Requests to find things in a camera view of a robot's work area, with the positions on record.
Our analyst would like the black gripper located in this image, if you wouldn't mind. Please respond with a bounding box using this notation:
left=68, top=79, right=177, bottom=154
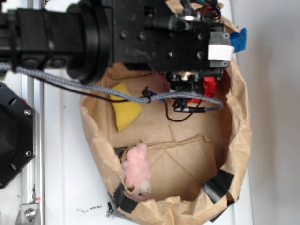
left=112, top=0, right=234, bottom=82

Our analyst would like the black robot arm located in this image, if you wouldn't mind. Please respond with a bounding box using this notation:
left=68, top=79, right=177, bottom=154
left=0, top=0, right=235, bottom=85

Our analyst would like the crumpled red paper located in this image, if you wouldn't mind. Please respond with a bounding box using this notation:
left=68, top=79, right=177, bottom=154
left=191, top=77, right=217, bottom=98

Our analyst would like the blue tape right piece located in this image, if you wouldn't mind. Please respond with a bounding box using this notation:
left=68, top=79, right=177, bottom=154
left=230, top=28, right=248, bottom=53

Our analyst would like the brown paper bag tray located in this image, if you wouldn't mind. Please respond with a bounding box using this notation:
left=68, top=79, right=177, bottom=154
left=80, top=60, right=252, bottom=225

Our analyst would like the yellow sponge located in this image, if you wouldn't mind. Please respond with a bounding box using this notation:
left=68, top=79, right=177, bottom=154
left=110, top=83, right=143, bottom=133

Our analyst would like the black tape bottom right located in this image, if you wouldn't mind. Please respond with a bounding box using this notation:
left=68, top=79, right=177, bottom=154
left=202, top=170, right=234, bottom=204

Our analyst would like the black tape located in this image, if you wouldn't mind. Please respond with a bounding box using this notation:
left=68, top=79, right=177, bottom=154
left=112, top=183, right=139, bottom=213
left=202, top=170, right=234, bottom=204

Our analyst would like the pink plush toy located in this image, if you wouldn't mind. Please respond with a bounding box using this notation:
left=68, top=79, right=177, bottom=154
left=121, top=143, right=152, bottom=202

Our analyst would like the black tape bottom left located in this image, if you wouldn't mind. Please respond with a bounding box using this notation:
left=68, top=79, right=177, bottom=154
left=112, top=183, right=139, bottom=213

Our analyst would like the grey braided cable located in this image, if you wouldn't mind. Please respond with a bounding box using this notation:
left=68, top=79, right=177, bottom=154
left=16, top=66, right=224, bottom=112

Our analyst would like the thin black cable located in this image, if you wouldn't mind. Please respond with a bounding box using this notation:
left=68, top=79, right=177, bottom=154
left=32, top=77, right=207, bottom=122

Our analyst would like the aluminium frame rail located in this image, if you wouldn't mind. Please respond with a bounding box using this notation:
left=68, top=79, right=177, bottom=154
left=20, top=0, right=45, bottom=225

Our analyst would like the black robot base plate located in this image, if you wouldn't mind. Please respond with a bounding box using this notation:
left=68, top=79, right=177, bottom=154
left=0, top=82, right=34, bottom=189

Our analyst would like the metal corner bracket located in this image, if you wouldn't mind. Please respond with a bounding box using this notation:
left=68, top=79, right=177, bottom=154
left=15, top=203, right=41, bottom=225

